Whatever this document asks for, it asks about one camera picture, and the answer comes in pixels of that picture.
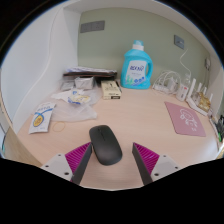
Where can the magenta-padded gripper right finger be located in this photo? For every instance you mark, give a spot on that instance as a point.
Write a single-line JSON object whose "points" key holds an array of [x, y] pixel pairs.
{"points": [[146, 158]]}

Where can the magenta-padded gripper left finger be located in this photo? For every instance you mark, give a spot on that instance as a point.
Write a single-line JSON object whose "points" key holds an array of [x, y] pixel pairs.
{"points": [[77, 156]]}

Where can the black computer mouse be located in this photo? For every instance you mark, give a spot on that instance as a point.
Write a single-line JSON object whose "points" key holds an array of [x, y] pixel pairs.
{"points": [[105, 145]]}

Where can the pink mouse pad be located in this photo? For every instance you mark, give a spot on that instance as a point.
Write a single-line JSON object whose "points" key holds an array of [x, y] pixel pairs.
{"points": [[185, 119]]}

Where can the clear plastic bag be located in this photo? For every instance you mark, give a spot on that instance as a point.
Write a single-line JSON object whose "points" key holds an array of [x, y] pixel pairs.
{"points": [[75, 112]]}

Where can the white blue-yellow printed sachet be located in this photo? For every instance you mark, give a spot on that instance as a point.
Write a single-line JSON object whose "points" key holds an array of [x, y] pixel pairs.
{"points": [[41, 117]]}

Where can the white yellow snack packet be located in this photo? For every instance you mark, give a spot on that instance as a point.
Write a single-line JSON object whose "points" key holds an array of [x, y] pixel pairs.
{"points": [[79, 98]]}

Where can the white crumpled wrapper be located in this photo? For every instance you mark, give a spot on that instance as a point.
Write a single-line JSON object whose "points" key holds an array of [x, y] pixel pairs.
{"points": [[61, 95]]}

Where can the white router with antennas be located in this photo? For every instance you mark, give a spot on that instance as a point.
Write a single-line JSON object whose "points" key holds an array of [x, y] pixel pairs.
{"points": [[194, 106]]}

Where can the small grey box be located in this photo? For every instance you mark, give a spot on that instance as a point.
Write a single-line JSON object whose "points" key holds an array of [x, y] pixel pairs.
{"points": [[67, 86], [84, 82]]}

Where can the white power strip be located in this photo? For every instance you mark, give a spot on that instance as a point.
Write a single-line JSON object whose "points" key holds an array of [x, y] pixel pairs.
{"points": [[161, 88]]}

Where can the cream cardboard box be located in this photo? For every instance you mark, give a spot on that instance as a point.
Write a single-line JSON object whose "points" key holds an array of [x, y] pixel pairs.
{"points": [[110, 89]]}

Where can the stack of papers and folders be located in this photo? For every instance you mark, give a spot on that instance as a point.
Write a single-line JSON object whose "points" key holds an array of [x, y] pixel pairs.
{"points": [[89, 71]]}

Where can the blue detergent bottle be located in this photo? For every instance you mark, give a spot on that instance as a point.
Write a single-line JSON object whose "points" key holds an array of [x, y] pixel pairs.
{"points": [[136, 71]]}

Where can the white wall adapter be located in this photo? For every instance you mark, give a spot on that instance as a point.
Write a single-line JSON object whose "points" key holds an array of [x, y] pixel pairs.
{"points": [[207, 63]]}

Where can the grey single wall socket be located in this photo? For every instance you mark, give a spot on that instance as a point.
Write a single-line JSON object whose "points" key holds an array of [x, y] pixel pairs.
{"points": [[179, 42]]}

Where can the grey double wall outlet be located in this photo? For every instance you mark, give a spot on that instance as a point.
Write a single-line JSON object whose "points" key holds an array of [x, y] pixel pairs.
{"points": [[92, 26]]}

